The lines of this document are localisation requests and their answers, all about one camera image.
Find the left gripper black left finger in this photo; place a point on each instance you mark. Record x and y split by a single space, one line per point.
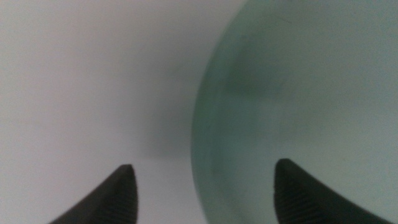
115 199

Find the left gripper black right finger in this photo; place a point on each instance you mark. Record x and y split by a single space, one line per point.
298 196

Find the mint green shallow bowl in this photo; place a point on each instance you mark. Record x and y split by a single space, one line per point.
295 93

